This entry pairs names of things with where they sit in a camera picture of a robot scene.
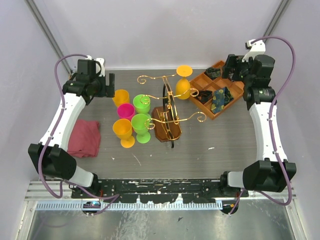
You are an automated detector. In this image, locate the red folded cloth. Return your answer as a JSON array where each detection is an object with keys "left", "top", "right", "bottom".
[{"left": 67, "top": 119, "right": 101, "bottom": 158}]

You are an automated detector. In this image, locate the black mounting base plate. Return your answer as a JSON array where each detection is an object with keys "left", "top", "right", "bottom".
[{"left": 85, "top": 178, "right": 241, "bottom": 204}]

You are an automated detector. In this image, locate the pink wine glass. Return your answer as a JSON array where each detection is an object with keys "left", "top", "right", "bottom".
[{"left": 117, "top": 103, "right": 136, "bottom": 121}]

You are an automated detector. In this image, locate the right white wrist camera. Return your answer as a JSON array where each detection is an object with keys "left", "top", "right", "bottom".
[{"left": 242, "top": 39, "right": 266, "bottom": 62}]

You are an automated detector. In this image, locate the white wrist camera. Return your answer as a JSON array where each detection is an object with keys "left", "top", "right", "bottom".
[
  {"left": 85, "top": 55, "right": 106, "bottom": 77},
  {"left": 242, "top": 39, "right": 266, "bottom": 62}
]

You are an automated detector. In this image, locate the wooden compartment tray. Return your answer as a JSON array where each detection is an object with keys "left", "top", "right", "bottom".
[{"left": 189, "top": 72, "right": 244, "bottom": 120}]

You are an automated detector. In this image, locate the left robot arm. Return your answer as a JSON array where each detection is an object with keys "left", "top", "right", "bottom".
[{"left": 28, "top": 54, "right": 115, "bottom": 199}]

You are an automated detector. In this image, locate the green wine glass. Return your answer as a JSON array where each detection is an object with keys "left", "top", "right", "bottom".
[
  {"left": 132, "top": 94, "right": 151, "bottom": 114},
  {"left": 131, "top": 113, "right": 151, "bottom": 144}
]

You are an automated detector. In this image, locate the green wine glass front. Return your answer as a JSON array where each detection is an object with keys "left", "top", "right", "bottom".
[{"left": 131, "top": 113, "right": 151, "bottom": 144}]

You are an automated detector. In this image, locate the green wine glass back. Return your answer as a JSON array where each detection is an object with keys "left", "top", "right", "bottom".
[{"left": 132, "top": 94, "right": 151, "bottom": 114}]

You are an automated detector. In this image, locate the gold wire glass rack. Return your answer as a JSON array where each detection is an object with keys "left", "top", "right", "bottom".
[{"left": 137, "top": 75, "right": 207, "bottom": 149}]

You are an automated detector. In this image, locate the orange wine glass front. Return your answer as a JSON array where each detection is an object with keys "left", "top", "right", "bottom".
[{"left": 112, "top": 118, "right": 135, "bottom": 149}]

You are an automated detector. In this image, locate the orange wine glass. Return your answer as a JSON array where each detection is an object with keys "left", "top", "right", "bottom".
[
  {"left": 112, "top": 89, "right": 130, "bottom": 108},
  {"left": 112, "top": 118, "right": 135, "bottom": 149},
  {"left": 175, "top": 65, "right": 193, "bottom": 100}
]

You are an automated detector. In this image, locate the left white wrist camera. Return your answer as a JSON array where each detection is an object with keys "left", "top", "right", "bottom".
[{"left": 85, "top": 55, "right": 106, "bottom": 77}]

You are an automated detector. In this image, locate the black pouch in tray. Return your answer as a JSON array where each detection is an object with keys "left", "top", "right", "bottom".
[{"left": 204, "top": 67, "right": 221, "bottom": 80}]

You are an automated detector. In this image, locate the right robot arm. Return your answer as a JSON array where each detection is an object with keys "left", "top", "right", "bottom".
[{"left": 219, "top": 54, "right": 297, "bottom": 197}]

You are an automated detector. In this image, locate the blue floral pouch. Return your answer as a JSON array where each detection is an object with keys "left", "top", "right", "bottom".
[{"left": 210, "top": 87, "right": 234, "bottom": 114}]

